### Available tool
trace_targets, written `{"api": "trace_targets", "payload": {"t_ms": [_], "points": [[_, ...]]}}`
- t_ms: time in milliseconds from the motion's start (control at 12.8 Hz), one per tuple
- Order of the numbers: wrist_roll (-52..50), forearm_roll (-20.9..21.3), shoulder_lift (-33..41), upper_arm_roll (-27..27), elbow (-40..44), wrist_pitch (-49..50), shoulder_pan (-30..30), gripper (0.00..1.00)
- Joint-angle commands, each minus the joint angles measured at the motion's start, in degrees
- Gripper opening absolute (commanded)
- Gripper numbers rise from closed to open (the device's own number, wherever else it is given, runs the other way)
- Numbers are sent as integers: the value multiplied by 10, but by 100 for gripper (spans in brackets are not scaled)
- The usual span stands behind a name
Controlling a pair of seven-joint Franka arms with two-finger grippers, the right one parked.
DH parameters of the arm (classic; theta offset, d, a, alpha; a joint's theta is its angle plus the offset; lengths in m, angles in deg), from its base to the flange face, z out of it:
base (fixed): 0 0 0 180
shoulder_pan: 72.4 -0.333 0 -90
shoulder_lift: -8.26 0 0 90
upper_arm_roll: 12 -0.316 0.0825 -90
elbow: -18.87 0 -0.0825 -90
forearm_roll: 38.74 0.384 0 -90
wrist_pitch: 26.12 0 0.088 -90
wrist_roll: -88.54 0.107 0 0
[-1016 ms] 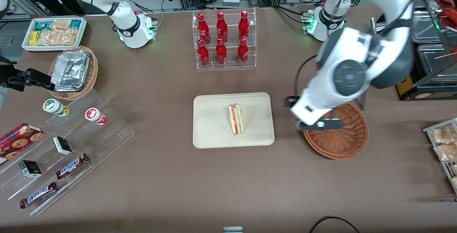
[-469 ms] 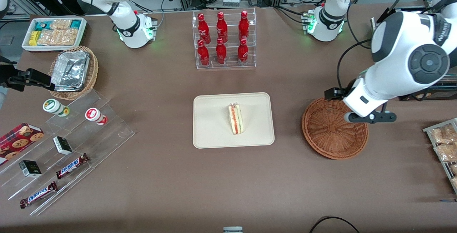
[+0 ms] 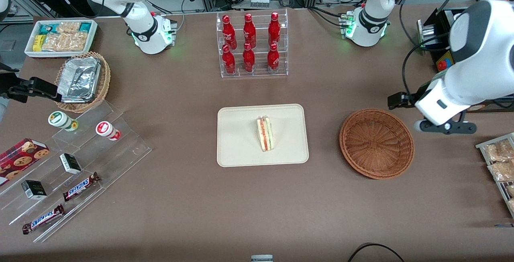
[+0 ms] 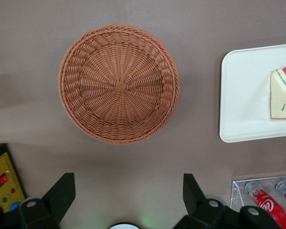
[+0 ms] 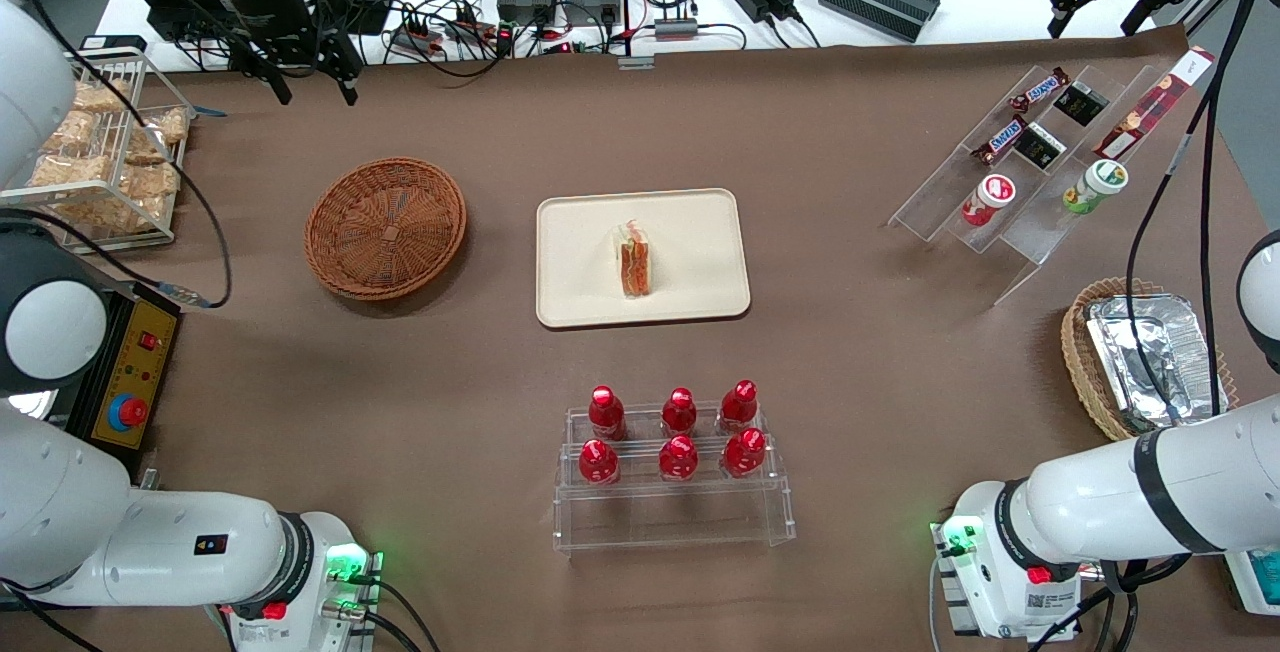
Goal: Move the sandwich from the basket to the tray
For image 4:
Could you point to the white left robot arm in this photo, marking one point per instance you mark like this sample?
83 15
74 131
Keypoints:
124 226

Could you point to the cream rectangular tray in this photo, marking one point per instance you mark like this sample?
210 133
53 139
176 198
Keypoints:
243 95

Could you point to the triangular sandwich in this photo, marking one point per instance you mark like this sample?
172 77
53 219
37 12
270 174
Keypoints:
282 97

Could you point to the clear acrylic bottle rack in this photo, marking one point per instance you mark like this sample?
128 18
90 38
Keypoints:
237 193

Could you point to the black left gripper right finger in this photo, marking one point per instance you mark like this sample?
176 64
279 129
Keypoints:
193 193

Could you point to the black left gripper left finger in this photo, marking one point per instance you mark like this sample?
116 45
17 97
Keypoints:
62 190

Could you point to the brown round wicker basket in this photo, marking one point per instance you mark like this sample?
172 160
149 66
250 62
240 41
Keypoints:
119 86

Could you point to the yellow emergency stop box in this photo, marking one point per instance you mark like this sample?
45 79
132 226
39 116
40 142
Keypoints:
4 181

